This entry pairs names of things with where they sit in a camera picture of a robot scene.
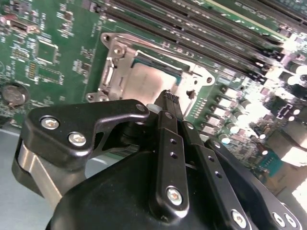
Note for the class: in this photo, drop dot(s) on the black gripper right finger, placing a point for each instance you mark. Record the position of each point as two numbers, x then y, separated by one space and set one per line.
216 167

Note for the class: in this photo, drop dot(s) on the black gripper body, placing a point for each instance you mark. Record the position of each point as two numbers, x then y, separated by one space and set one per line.
108 196

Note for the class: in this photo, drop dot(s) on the silver CPU chip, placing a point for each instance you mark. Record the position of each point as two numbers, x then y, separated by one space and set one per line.
148 83

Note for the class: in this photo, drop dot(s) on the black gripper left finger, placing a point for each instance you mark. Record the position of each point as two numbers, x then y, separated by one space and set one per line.
60 124

